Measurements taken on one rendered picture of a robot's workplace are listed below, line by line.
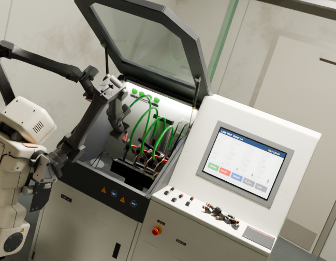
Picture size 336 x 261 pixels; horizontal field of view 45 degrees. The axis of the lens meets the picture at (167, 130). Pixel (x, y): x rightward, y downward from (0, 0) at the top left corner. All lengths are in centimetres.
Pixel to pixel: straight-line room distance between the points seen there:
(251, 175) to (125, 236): 81
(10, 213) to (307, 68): 349
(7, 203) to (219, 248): 109
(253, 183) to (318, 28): 267
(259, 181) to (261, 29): 280
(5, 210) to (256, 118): 141
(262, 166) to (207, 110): 46
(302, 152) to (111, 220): 117
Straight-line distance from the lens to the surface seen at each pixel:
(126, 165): 259
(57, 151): 184
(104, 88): 166
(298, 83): 465
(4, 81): 222
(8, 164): 186
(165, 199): 230
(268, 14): 490
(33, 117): 185
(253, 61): 488
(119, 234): 249
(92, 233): 260
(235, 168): 239
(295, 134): 237
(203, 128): 245
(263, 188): 237
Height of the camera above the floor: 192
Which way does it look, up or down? 15 degrees down
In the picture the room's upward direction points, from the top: 18 degrees clockwise
